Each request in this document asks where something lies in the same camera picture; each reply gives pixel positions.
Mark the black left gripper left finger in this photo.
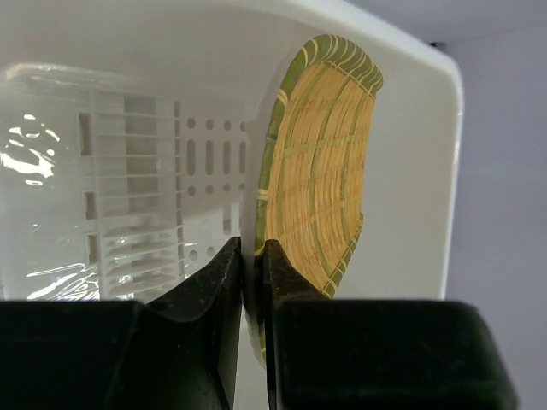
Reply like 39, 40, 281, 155
1, 237, 243, 409

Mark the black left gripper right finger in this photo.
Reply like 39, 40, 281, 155
262, 240, 519, 409

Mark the rectangular woven bamboo plate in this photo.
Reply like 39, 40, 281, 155
240, 34, 384, 363

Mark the white plastic bin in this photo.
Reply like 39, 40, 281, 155
0, 0, 465, 302

